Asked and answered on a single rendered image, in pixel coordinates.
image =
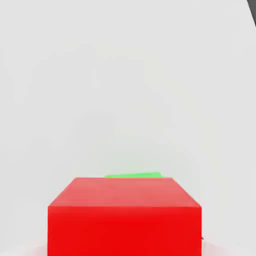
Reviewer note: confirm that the small red cube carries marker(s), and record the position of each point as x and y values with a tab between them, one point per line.
124	230

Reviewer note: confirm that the small green cube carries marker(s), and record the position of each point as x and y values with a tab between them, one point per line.
136	175

